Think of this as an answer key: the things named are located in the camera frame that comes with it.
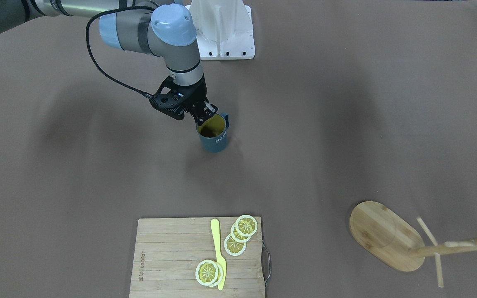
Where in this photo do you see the lemon slice lower of trio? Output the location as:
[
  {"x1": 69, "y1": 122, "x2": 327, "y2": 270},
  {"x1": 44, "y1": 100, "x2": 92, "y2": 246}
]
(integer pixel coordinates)
[{"x1": 224, "y1": 234, "x2": 247, "y2": 256}]

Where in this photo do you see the lemon slice under knife slice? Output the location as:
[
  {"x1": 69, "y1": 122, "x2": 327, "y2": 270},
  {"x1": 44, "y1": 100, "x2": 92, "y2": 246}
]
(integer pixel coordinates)
[{"x1": 208, "y1": 262, "x2": 225, "y2": 287}]

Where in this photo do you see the yellow plastic knife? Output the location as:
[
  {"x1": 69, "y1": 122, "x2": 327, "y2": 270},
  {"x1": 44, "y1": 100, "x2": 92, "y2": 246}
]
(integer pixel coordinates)
[{"x1": 210, "y1": 218, "x2": 227, "y2": 291}]

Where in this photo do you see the blue mug yellow inside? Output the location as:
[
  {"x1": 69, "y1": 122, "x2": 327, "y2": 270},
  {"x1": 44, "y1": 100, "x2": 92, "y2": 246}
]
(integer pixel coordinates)
[{"x1": 196, "y1": 113, "x2": 230, "y2": 153}]

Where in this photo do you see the lemon slice middle overlapped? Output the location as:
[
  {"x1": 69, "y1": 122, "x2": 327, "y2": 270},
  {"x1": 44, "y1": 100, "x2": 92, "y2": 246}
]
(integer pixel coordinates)
[{"x1": 230, "y1": 224, "x2": 251, "y2": 243}]

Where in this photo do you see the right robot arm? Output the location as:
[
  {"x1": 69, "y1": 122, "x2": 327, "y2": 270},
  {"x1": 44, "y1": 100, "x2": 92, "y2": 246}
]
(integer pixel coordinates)
[{"x1": 0, "y1": 0, "x2": 218, "y2": 126}]

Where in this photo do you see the lemon slice top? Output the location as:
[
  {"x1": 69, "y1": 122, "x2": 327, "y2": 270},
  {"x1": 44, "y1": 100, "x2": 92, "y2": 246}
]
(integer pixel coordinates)
[{"x1": 234, "y1": 214, "x2": 259, "y2": 237}]

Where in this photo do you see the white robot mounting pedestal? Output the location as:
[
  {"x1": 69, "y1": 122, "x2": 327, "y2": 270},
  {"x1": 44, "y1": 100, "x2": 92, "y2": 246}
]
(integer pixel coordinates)
[{"x1": 186, "y1": 0, "x2": 255, "y2": 60}]

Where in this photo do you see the bamboo cutting board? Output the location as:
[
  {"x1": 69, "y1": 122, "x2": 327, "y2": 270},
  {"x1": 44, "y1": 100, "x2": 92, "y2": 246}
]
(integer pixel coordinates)
[{"x1": 129, "y1": 216, "x2": 271, "y2": 298}]

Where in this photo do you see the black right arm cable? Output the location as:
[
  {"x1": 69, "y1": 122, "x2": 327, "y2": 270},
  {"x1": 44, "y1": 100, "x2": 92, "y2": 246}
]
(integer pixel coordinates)
[{"x1": 85, "y1": 5, "x2": 158, "y2": 99}]

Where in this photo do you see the lemon slice on knife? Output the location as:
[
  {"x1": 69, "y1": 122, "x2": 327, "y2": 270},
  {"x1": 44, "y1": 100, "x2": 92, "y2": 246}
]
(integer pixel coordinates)
[{"x1": 195, "y1": 259, "x2": 218, "y2": 286}]

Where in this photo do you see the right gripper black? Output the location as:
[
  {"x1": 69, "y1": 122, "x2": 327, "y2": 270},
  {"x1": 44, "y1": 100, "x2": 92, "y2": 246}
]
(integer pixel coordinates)
[{"x1": 174, "y1": 77, "x2": 218, "y2": 126}]

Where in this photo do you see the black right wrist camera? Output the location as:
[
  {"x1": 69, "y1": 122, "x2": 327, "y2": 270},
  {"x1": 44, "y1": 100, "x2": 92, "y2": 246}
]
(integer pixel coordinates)
[{"x1": 148, "y1": 76, "x2": 188, "y2": 120}]

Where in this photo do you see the wooden cup storage rack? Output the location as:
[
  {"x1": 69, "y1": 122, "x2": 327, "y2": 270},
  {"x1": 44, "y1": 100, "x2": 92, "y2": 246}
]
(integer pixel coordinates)
[{"x1": 349, "y1": 201, "x2": 477, "y2": 288}]

